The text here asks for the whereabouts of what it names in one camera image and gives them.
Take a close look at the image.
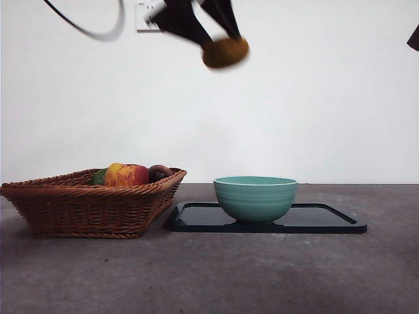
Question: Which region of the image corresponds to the dark red plum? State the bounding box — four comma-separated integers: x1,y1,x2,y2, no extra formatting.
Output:
147,164,174,184

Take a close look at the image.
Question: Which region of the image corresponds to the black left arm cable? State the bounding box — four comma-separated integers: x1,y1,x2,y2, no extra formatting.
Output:
42,0,127,43

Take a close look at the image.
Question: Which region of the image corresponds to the green fruit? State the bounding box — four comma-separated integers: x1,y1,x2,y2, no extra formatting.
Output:
90,167,109,186

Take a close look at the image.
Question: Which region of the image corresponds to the white wall power socket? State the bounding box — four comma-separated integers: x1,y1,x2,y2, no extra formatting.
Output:
136,1,166,33

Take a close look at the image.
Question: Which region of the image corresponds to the brown kiwifruit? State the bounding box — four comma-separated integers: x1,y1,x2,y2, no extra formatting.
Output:
201,36,251,70

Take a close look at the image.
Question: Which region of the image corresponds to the red and yellow apple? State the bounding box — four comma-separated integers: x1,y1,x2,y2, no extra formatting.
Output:
104,162,151,188

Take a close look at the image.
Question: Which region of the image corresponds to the brown wicker basket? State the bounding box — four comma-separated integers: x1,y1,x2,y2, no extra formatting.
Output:
0,167,188,240

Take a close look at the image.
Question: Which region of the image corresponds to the black rectangular tray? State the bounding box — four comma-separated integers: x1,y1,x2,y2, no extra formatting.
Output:
165,201,368,235

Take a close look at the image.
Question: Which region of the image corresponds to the teal ribbed bowl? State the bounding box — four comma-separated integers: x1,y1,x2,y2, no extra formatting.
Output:
213,176,299,226

